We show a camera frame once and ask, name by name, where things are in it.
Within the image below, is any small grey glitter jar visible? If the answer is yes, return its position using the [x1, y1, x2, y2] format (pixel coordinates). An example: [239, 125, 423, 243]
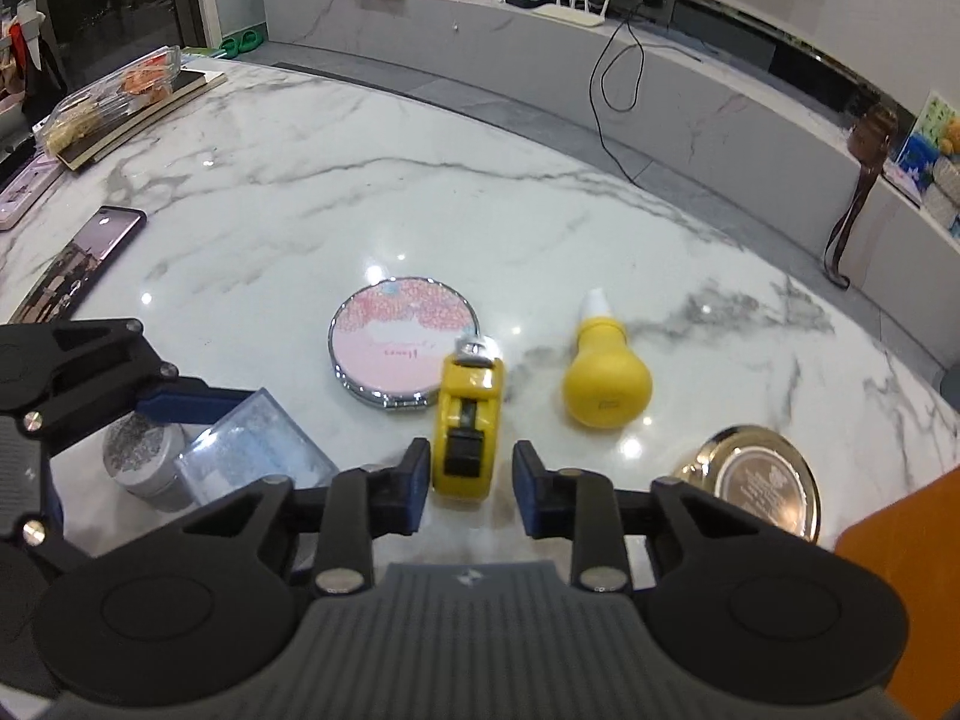
[103, 413, 192, 512]

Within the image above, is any clear acrylic cube box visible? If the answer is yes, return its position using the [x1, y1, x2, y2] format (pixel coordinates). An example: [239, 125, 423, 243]
[176, 388, 338, 505]

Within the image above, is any yellow bulb squeeze bottle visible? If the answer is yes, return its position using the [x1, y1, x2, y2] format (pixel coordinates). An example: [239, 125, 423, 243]
[562, 288, 652, 431]

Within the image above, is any yellow tape measure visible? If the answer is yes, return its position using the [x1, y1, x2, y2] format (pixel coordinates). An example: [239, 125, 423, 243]
[431, 335, 506, 502]

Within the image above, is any pink round compact mirror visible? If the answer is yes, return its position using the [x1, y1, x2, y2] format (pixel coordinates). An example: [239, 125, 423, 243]
[327, 277, 480, 410]

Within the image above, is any gold round compact case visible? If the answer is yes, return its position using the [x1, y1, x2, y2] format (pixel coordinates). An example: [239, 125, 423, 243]
[675, 424, 822, 543]

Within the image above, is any smartphone on table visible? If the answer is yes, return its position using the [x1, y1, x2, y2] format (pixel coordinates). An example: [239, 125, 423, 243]
[10, 205, 148, 323]

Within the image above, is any snack tray on table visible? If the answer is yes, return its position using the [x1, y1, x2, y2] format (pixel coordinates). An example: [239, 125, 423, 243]
[36, 46, 226, 171]

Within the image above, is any orange cardboard storage box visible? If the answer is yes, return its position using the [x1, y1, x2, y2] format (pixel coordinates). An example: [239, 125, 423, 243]
[835, 468, 960, 718]

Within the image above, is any white marble tv console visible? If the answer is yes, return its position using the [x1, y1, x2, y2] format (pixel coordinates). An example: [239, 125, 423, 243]
[262, 0, 960, 369]

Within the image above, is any white wifi router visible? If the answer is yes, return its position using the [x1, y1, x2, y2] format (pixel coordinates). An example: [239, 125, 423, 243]
[534, 0, 612, 29]

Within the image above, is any green illustrated poster board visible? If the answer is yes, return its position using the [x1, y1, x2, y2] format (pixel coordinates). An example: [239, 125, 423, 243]
[895, 91, 958, 193]

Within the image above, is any brown leather camera bag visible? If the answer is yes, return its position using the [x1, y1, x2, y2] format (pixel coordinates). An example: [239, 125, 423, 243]
[848, 104, 898, 176]

